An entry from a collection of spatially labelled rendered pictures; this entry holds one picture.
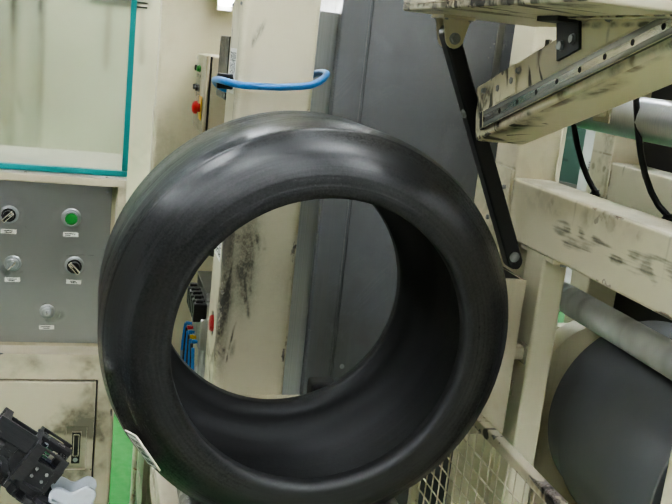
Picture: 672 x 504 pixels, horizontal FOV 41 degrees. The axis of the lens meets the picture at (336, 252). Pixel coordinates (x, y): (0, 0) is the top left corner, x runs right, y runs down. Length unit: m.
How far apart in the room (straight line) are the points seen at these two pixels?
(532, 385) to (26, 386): 1.01
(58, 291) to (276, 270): 0.55
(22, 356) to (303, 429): 0.67
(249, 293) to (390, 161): 0.49
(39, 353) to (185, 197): 0.87
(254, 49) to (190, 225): 0.47
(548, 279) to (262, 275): 0.52
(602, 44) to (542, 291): 0.60
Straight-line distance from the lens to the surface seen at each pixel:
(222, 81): 1.51
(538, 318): 1.70
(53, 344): 1.99
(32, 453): 1.32
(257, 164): 1.14
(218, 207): 1.13
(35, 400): 1.98
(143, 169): 4.78
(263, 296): 1.58
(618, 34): 1.20
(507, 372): 1.70
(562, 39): 1.31
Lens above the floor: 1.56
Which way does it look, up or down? 12 degrees down
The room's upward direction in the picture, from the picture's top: 6 degrees clockwise
